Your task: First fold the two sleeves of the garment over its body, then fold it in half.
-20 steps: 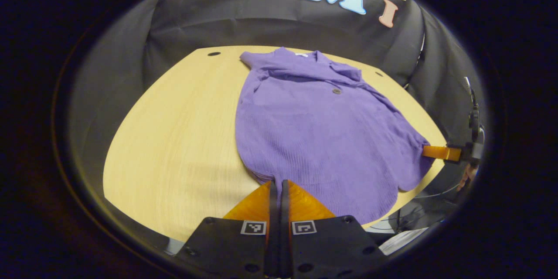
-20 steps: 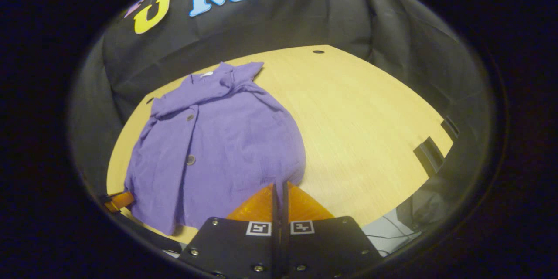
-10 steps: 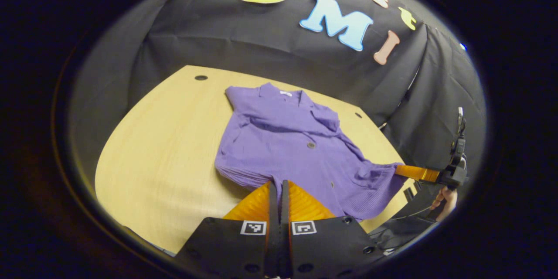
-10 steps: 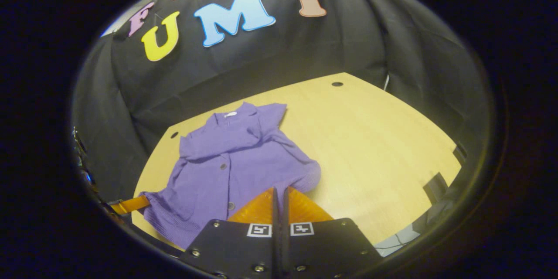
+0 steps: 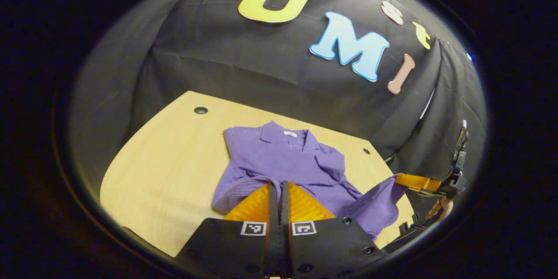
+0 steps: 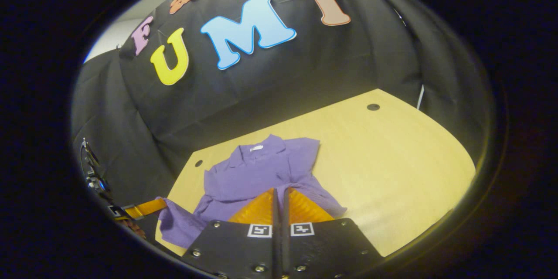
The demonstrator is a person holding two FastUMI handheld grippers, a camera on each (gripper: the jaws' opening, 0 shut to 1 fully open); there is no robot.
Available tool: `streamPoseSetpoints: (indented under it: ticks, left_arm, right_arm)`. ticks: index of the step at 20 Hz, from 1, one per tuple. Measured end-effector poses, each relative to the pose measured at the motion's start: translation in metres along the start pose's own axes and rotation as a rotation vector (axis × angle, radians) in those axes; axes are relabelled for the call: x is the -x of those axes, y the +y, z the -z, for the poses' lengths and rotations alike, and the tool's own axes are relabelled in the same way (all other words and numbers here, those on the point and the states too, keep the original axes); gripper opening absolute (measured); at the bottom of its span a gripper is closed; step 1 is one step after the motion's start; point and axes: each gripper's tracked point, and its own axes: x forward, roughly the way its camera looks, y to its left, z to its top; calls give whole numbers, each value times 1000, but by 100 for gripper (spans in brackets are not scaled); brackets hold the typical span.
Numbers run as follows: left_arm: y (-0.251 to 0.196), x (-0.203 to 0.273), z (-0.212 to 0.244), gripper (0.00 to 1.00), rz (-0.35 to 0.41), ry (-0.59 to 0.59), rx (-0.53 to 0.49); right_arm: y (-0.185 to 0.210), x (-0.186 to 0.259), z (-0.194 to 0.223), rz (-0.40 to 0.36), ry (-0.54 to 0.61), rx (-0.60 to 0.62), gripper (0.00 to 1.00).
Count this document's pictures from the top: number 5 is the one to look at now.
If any purple collared shirt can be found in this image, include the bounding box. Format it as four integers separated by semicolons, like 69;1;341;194
211;121;408;241

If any black backdrop cloth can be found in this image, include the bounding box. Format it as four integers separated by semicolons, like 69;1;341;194
70;0;487;227

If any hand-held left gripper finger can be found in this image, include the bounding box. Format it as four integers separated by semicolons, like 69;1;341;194
279;181;386;278
174;181;279;279

